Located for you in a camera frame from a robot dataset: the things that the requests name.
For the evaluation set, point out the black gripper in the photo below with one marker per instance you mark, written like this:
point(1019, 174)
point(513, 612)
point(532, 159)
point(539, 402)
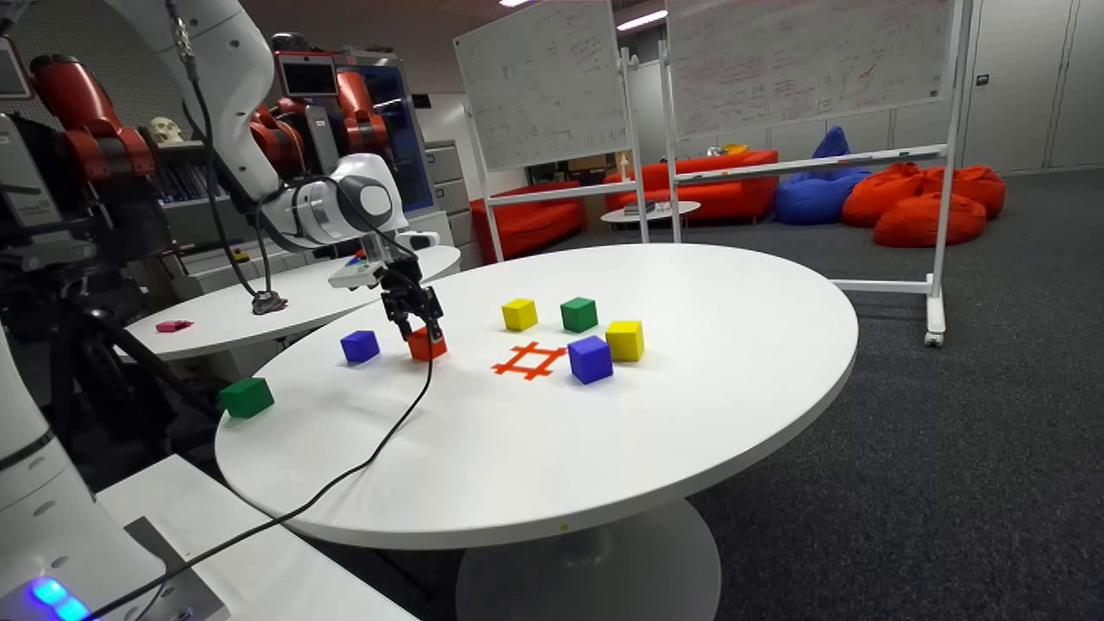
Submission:
point(404, 280)

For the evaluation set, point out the orange toy block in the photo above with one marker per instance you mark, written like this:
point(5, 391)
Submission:
point(422, 347)

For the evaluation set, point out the blue toy block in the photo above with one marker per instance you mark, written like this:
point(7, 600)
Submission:
point(359, 347)
point(591, 362)

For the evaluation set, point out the green toy block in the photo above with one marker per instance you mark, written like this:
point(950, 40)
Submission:
point(246, 399)
point(579, 317)

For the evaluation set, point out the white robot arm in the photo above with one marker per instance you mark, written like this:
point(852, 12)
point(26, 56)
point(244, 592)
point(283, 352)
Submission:
point(228, 82)

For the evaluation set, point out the yellow toy block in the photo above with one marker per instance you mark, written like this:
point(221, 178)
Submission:
point(520, 317)
point(626, 340)

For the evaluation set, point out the orange tape grid mark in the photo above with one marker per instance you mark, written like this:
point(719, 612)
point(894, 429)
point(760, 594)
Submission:
point(528, 362)

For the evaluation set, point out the red beanbag sofa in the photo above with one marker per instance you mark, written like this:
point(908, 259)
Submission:
point(725, 190)
point(528, 227)

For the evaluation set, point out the gray lump object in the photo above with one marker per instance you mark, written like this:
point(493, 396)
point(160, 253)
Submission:
point(272, 302)

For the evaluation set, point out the white round side table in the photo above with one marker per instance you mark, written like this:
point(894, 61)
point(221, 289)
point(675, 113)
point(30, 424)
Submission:
point(228, 317)

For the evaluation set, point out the small pink object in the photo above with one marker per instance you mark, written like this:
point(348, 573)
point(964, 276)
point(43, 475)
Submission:
point(174, 325)

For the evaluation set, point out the small white round table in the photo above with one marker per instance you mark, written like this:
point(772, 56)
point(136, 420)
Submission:
point(651, 212)

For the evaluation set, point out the small whiteboard on stand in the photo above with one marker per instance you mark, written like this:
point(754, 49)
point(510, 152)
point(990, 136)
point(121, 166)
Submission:
point(539, 82)

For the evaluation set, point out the white base unit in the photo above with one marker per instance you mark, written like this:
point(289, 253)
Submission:
point(228, 563)

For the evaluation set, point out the small white figurine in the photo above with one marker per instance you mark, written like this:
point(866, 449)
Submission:
point(167, 128)

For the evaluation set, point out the ceiling light strip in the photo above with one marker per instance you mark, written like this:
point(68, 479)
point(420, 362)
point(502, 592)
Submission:
point(643, 18)

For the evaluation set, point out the blue beanbag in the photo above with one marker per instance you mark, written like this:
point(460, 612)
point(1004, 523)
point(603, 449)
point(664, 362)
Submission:
point(817, 190)

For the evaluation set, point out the large whiteboard on stand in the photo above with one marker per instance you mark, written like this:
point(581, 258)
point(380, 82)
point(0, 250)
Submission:
point(804, 56)

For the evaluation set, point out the orange beanbag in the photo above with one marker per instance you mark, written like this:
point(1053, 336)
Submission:
point(933, 219)
point(986, 190)
point(881, 196)

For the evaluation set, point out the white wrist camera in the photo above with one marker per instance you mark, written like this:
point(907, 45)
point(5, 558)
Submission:
point(352, 275)

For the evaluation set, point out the white table pedestal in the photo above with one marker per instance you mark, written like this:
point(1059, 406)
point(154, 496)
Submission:
point(587, 573)

